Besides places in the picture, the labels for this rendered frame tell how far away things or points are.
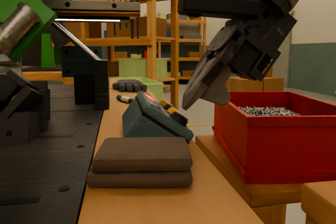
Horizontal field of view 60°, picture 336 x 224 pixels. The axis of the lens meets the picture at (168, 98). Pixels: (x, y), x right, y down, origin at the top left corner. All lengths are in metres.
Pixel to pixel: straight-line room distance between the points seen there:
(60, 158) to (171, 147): 0.14
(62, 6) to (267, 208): 0.54
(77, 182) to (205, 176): 0.13
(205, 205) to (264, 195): 0.27
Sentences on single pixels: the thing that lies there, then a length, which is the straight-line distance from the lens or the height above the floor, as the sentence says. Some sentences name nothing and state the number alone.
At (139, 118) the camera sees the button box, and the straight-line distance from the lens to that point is 0.39.
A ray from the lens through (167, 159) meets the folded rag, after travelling 0.27.
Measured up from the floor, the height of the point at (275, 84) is 0.31.
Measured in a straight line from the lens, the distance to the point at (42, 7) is 0.52.
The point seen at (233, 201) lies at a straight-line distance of 0.27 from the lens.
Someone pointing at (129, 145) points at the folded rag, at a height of 0.93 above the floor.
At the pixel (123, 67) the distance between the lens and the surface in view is 3.38.
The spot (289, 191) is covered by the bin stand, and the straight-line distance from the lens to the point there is 0.54.
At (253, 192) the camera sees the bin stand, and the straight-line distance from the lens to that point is 0.52.
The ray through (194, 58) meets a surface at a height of 0.83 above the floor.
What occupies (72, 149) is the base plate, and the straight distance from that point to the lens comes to 0.40.
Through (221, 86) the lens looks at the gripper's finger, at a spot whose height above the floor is 0.97.
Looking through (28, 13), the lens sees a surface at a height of 1.08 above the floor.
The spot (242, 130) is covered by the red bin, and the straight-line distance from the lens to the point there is 0.54.
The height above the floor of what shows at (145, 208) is 0.90.
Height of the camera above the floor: 1.03
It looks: 9 degrees down
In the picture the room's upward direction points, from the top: straight up
